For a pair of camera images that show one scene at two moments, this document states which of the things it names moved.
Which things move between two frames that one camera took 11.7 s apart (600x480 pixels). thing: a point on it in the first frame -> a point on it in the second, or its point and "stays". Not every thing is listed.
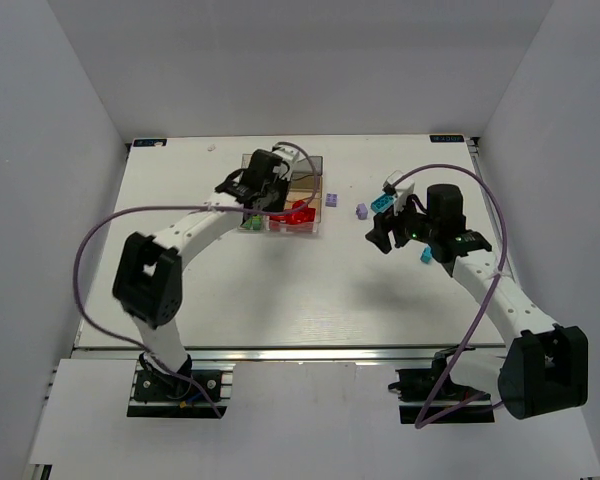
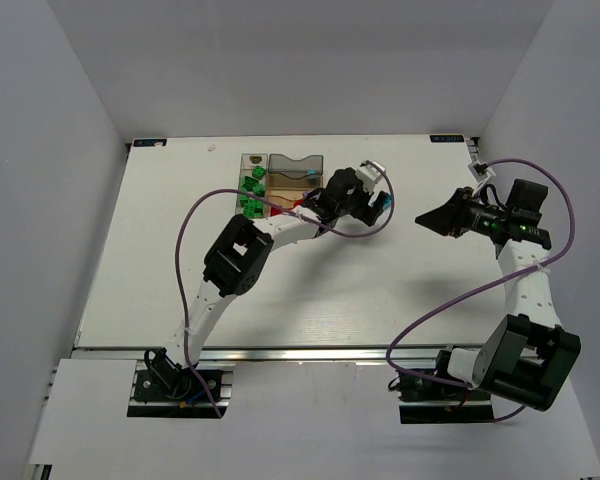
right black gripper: (394, 225) -> (461, 213)
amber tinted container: (306, 187) stays
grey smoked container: (303, 168) stays
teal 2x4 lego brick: (383, 203) stays
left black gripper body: (268, 198) -> (315, 198)
